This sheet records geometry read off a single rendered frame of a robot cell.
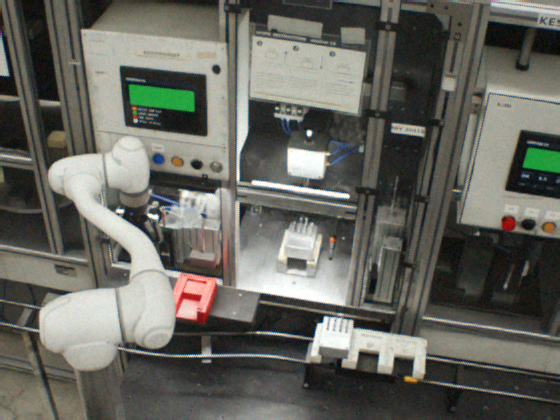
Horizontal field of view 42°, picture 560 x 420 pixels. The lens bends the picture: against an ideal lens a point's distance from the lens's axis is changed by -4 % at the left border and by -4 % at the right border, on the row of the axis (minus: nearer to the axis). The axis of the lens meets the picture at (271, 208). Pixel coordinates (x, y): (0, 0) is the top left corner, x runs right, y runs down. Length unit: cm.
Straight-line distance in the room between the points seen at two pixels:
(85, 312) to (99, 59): 77
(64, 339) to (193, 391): 91
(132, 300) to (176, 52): 70
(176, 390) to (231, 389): 19
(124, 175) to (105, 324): 57
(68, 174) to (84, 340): 58
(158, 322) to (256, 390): 92
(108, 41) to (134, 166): 36
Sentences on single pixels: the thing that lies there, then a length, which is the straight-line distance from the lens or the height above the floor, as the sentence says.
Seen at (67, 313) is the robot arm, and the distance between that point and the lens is 177.
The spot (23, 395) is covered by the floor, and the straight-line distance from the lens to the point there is 357.
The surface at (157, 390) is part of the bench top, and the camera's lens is 262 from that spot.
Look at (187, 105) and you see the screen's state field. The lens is 214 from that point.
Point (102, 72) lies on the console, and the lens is 221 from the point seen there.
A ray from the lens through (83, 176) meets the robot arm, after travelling 216.
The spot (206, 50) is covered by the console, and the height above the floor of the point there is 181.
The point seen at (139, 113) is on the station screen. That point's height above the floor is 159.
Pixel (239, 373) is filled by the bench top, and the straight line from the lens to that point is 265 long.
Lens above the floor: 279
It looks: 40 degrees down
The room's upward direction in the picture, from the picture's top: 2 degrees clockwise
